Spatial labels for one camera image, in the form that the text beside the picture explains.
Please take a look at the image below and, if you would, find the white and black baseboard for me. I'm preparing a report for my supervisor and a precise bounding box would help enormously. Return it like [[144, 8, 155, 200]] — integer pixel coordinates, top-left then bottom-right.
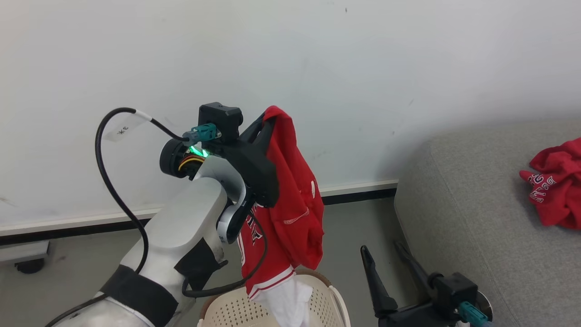
[[0, 179, 399, 247]]

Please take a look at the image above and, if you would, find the cream perforated laundry basket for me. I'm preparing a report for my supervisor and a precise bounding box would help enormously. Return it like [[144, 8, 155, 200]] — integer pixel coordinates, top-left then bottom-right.
[[197, 269, 351, 327]]

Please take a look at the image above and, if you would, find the thin black cable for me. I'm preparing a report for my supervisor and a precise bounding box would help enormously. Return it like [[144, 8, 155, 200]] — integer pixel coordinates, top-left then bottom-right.
[[44, 107, 189, 327], [182, 211, 269, 299]]

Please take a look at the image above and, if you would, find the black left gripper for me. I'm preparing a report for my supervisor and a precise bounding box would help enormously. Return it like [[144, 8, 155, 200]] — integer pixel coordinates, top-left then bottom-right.
[[189, 112, 280, 208]]

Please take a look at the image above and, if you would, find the teal left cable connector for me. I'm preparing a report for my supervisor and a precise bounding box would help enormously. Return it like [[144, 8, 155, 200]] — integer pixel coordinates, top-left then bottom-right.
[[183, 124, 222, 142]]

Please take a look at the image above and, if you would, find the black caster wheel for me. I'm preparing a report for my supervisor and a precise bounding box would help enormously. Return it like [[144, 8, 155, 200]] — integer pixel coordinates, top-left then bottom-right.
[[15, 259, 46, 274]]

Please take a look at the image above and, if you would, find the red and white jersey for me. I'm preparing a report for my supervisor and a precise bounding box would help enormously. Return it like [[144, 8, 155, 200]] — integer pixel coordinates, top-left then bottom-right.
[[239, 105, 325, 327]]

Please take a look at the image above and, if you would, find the white cable label tag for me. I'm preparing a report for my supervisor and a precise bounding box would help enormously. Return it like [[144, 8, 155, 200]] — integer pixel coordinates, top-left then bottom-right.
[[103, 111, 153, 142]]

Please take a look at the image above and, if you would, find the teal cable connector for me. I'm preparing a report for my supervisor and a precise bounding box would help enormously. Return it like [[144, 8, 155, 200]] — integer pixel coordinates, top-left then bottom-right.
[[183, 124, 222, 142], [458, 301, 493, 327]]

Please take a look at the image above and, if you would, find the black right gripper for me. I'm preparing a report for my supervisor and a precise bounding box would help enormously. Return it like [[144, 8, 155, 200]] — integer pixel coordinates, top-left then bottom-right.
[[360, 240, 464, 327]]

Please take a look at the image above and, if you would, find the red printed t-shirt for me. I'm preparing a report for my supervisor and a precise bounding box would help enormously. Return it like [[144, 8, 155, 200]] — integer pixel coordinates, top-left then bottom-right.
[[519, 138, 581, 230]]

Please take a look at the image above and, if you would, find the teal right cable connector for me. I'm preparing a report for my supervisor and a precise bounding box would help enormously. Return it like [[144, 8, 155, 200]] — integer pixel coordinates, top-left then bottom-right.
[[458, 301, 493, 327]]

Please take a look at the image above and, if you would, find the grey fabric sofa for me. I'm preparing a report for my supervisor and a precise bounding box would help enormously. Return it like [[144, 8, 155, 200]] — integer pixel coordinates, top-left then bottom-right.
[[394, 119, 581, 327]]

